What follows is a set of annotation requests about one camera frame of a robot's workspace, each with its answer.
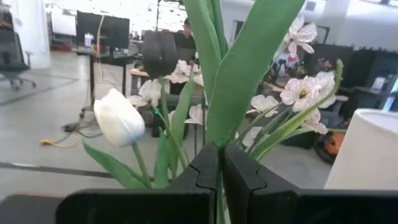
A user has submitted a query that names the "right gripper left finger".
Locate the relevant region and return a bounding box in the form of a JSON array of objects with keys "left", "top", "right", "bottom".
[{"left": 55, "top": 141, "right": 220, "bottom": 224}]

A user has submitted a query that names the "white blossom flower spray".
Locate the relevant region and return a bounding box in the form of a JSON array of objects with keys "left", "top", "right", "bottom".
[{"left": 129, "top": 15, "right": 345, "bottom": 162}]

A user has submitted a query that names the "wooden workbench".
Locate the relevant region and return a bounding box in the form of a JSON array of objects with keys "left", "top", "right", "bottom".
[{"left": 129, "top": 68, "right": 150, "bottom": 94}]

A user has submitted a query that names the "person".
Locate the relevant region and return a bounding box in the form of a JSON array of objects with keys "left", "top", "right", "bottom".
[{"left": 172, "top": 17, "right": 197, "bottom": 63}]

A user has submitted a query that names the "white shade table lamp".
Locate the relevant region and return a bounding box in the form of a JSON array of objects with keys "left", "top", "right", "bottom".
[{"left": 323, "top": 108, "right": 398, "bottom": 190}]

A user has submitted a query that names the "black monitor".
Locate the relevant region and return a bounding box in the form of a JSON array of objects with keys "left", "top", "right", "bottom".
[{"left": 76, "top": 11, "right": 131, "bottom": 54}]

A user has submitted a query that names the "black standing desk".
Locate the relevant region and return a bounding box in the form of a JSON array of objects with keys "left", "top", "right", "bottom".
[{"left": 88, "top": 51, "right": 141, "bottom": 106}]

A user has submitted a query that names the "yellow extension cord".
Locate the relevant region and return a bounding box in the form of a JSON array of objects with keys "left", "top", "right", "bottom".
[{"left": 39, "top": 138, "right": 81, "bottom": 149}]

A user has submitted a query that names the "yellow artificial tulip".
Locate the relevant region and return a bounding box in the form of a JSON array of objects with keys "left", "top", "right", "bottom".
[{"left": 183, "top": 0, "right": 305, "bottom": 224}]

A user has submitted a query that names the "grey office chair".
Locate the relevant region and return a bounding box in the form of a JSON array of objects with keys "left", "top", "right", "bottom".
[{"left": 0, "top": 29, "right": 37, "bottom": 91}]

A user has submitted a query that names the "orange black floor machine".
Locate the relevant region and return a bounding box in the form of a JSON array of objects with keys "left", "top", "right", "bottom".
[{"left": 313, "top": 130, "right": 346, "bottom": 164}]

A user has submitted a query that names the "white round column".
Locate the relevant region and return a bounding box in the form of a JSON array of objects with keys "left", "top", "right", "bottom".
[{"left": 11, "top": 0, "right": 52, "bottom": 69}]

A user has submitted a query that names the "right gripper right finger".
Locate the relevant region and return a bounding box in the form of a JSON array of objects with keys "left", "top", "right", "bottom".
[{"left": 222, "top": 142, "right": 398, "bottom": 224}]

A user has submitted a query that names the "black computer with green light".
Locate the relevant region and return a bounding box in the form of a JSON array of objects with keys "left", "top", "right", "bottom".
[{"left": 136, "top": 104, "right": 190, "bottom": 139}]

